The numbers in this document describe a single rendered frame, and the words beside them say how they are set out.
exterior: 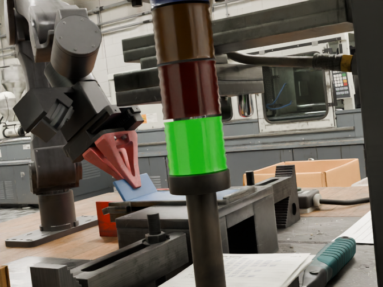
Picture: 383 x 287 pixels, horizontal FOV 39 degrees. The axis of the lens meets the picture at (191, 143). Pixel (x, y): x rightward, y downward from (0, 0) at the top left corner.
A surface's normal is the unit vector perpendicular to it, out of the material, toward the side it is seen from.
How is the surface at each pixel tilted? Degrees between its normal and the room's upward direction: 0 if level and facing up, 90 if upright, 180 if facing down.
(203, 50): 104
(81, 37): 65
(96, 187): 90
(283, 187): 90
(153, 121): 90
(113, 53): 90
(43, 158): 80
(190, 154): 76
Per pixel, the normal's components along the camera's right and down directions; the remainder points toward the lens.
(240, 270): -0.14, -0.99
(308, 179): -0.52, 0.07
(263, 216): 0.85, -0.07
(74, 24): 0.31, -0.41
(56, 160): 0.37, -0.16
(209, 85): 0.60, -0.27
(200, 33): 0.55, 0.22
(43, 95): 0.68, -0.55
